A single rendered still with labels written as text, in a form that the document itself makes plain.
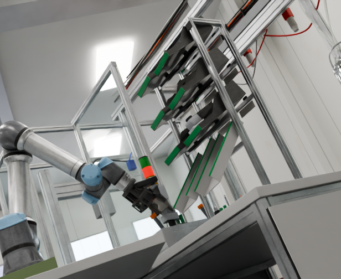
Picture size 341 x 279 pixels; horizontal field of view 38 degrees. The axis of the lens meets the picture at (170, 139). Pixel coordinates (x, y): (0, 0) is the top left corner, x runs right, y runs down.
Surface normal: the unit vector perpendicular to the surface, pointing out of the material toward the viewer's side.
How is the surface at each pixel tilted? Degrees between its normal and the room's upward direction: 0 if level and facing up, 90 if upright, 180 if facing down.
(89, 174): 88
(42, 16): 180
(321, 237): 90
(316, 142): 90
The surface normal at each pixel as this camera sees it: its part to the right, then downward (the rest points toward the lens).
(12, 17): 0.36, 0.86
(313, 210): 0.49, -0.51
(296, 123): -0.92, 0.26
